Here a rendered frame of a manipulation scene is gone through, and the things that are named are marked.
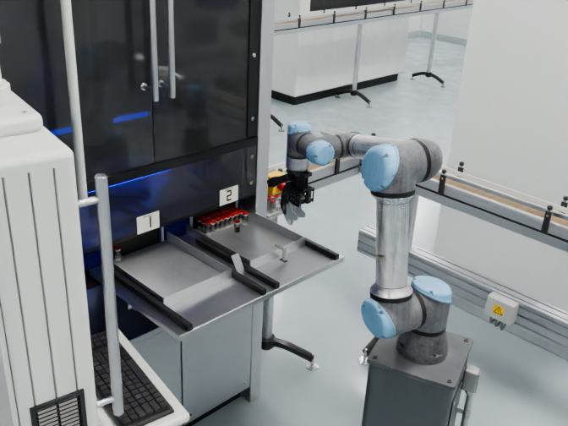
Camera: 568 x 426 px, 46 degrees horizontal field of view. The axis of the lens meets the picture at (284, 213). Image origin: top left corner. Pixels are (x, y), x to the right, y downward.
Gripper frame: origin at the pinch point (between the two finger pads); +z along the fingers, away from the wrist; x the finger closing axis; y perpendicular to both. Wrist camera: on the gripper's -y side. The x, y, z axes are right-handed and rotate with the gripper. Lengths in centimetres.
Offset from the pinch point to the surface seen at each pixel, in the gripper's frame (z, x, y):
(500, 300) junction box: 44, 80, 45
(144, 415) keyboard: 16, -81, 31
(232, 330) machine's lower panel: 56, -4, -23
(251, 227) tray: 10.3, 0.4, -19.3
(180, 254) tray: 10.3, -31.6, -19.6
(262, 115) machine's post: -30.0, 7.8, -23.2
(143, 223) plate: -3.8, -43.3, -23.1
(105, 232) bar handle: -38, -89, 33
